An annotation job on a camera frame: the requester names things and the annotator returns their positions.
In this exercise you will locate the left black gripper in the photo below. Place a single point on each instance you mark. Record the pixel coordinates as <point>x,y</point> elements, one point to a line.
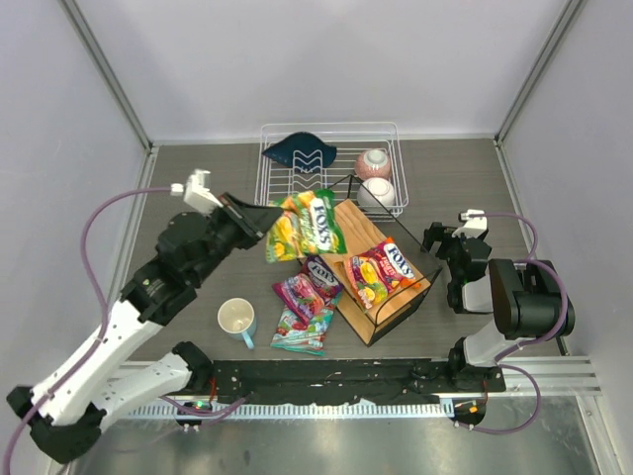
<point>239,218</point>

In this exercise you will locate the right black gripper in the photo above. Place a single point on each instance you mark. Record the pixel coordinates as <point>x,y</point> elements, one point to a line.
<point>449,245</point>

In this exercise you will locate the green candy bag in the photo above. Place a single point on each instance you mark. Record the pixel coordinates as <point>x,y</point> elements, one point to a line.
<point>307,227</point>

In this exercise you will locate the wooden two-tier wire shelf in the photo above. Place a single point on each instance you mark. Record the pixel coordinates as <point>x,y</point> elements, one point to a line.
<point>360,234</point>

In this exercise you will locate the orange fruits candy bag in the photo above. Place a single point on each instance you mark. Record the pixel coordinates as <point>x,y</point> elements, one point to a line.
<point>378,273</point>

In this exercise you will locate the purple berries candy bag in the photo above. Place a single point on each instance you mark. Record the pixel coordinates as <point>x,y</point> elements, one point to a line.
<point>308,292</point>

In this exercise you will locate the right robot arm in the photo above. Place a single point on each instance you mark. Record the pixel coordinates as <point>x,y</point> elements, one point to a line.
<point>525,299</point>

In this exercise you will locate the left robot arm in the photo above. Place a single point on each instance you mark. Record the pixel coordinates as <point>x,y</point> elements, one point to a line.
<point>69,410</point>

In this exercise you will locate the teal mint candy bag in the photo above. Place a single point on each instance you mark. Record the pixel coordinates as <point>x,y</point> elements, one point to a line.
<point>293,335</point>

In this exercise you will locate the white bowl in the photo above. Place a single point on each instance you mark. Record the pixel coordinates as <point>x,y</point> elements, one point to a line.
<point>376,193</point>

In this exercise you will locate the dark blue leaf plate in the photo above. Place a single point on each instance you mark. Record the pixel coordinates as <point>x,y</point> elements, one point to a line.
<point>302,152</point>

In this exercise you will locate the pink patterned bowl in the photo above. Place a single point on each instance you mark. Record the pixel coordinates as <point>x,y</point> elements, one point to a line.
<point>373,163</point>

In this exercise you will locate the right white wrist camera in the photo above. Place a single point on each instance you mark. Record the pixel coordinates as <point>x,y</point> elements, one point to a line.
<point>472,224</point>

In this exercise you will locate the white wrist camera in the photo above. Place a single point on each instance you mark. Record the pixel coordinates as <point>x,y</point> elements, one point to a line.
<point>472,224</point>
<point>196,192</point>

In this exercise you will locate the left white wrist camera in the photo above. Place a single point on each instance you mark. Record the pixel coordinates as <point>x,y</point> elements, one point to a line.
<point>196,192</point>

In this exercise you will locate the white wire dish rack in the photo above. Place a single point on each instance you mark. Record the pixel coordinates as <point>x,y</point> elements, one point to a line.
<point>275,181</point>

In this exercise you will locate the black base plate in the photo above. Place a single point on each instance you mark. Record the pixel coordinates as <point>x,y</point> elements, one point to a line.
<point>334,382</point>

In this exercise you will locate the aluminium rail frame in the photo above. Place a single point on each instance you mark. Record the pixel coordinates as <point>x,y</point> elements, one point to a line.
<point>203,75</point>

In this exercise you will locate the white slotted cable duct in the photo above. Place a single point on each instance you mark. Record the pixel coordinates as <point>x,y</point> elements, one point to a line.
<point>363,410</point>

